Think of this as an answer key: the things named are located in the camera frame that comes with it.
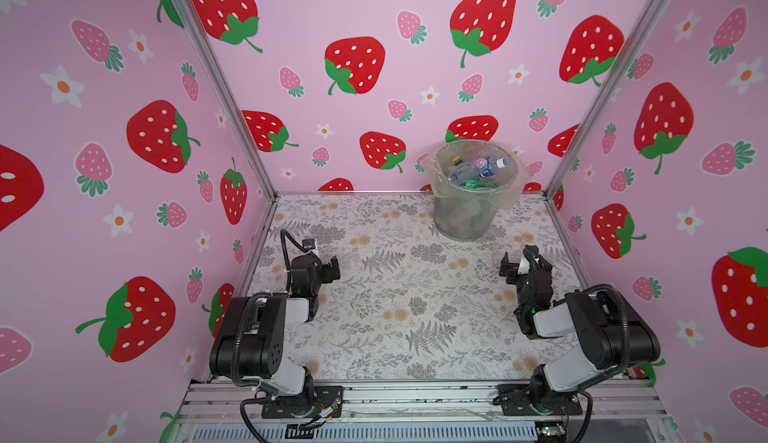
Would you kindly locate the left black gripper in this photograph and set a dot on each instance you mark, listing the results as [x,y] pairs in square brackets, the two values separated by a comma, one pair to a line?
[326,276]

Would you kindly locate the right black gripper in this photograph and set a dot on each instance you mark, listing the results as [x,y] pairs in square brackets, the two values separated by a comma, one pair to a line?
[512,278]

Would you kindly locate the clear bottle blue label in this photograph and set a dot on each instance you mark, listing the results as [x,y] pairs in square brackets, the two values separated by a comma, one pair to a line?
[492,166]

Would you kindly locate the clear bottle white cap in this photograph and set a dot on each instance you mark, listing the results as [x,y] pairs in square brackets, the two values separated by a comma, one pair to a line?
[458,174]

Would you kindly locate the green bottle yellow cap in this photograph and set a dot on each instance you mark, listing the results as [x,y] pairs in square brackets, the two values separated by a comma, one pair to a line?
[479,183]

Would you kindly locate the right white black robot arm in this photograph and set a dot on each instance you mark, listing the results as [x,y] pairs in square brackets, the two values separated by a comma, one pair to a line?
[611,335]

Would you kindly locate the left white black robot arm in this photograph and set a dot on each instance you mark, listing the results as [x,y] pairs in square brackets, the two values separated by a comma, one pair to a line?
[249,348]

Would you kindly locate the translucent grey waste bin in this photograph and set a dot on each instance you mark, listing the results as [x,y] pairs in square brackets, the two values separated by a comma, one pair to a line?
[466,214]

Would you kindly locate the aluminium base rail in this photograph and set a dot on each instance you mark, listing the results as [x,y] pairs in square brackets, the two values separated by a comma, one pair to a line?
[430,411]

